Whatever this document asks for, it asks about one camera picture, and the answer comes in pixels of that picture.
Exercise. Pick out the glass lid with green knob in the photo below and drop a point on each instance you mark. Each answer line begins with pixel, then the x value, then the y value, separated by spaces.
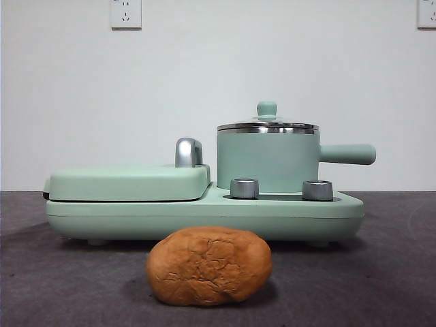
pixel 268 109

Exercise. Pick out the mint green griddle cover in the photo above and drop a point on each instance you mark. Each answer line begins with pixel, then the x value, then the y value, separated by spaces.
pixel 126 180

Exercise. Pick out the silver control knob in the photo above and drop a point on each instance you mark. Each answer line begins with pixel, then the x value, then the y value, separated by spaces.
pixel 317 190
pixel 244 189

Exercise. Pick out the mint green breakfast machine base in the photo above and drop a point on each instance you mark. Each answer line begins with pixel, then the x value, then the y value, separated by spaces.
pixel 204 218

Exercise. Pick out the white wall socket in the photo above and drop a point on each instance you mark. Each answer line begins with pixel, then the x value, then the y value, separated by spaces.
pixel 427 13
pixel 125 15

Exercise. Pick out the brown potato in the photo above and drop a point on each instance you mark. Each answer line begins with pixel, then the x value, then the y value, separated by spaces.
pixel 207 269

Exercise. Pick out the black control panel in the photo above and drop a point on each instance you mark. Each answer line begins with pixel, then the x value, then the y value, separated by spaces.
pixel 281 197

